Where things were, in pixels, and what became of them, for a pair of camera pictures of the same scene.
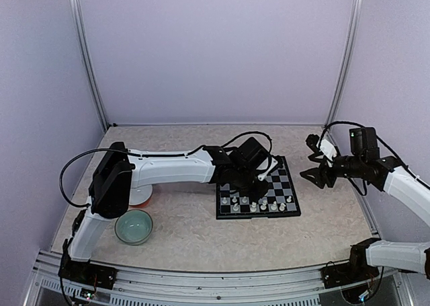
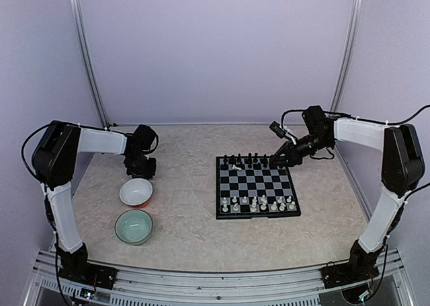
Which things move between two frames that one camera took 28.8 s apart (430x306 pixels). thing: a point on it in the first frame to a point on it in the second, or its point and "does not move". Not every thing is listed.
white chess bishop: x=274 y=206 does not move
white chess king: x=264 y=202 does not move
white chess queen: x=253 y=206 does not move
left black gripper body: x=243 y=183 to x=138 y=167
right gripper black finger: x=321 y=176 to x=281 y=158
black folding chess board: x=280 y=201 does not move
